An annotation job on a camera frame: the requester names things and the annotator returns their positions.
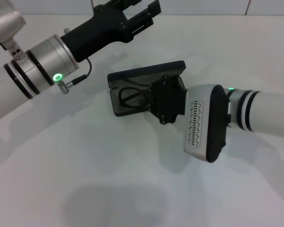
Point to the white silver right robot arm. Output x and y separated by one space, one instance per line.
269 111

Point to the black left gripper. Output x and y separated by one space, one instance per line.
94 33

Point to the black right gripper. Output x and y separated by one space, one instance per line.
168 99

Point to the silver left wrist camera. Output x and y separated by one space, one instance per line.
4 23

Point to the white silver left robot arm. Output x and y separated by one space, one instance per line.
38 63

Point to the black round glasses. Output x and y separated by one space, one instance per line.
132 97

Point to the black glasses case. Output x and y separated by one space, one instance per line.
142 69

